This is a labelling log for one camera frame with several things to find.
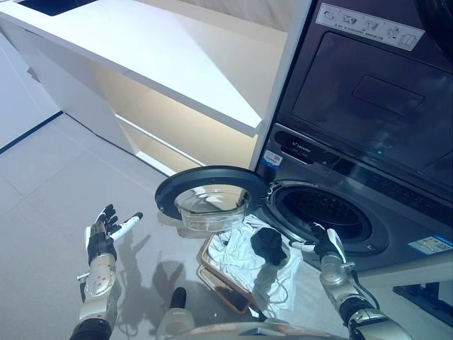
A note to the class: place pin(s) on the blue barcode sticker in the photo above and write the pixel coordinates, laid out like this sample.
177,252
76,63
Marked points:
274,158

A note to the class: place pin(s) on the dark grey dryer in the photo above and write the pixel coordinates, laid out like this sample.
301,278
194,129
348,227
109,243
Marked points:
371,88

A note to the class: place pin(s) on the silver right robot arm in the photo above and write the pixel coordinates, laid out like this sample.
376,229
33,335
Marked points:
339,283

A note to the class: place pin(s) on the round glass washing machine door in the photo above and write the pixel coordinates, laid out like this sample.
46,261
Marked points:
212,180

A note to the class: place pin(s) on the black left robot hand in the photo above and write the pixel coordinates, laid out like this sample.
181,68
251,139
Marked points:
101,237

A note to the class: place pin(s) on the white instruction sticker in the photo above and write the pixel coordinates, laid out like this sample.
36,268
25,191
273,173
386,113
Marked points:
368,23

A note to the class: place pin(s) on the brown wicker laundry basket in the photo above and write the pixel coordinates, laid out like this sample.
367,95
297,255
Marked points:
216,276

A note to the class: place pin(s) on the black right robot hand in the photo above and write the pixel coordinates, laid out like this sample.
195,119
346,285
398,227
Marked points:
325,244

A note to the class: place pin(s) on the energy label sticker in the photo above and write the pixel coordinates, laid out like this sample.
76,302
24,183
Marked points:
433,245

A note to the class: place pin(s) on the black garment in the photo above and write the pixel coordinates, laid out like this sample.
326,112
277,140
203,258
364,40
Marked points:
267,246

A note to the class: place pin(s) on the white clothes pile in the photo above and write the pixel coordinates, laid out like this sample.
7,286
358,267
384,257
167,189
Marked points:
244,255

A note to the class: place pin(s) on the white washing machine pedestal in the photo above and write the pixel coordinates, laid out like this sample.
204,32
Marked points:
396,294

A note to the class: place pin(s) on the white cabinet with shelves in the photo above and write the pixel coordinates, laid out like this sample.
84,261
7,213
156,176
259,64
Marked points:
159,53

